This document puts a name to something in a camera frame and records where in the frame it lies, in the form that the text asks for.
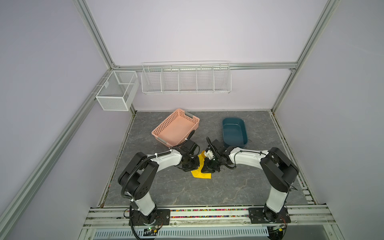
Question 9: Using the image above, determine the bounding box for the yellow paper napkin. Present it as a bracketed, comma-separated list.
[191, 151, 212, 180]

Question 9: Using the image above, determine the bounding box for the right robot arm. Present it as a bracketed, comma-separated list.
[201, 137, 300, 223]

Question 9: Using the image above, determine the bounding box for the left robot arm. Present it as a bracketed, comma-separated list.
[118, 130, 200, 217]

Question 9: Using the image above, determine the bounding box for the pink plastic basket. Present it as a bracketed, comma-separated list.
[152, 109, 200, 147]

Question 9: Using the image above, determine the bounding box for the teal plastic tray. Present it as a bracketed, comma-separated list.
[222, 118, 248, 148]

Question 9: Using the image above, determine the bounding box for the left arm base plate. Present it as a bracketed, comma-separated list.
[130, 209, 171, 226]

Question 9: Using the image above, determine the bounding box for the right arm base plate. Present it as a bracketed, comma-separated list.
[249, 206, 291, 224]

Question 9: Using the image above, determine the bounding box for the white vented cable duct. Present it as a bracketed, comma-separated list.
[92, 226, 269, 240]

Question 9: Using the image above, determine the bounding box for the white wire wall rack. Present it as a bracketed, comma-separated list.
[141, 61, 232, 94]

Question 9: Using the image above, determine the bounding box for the white mesh wall box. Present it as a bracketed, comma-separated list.
[96, 71, 140, 112]

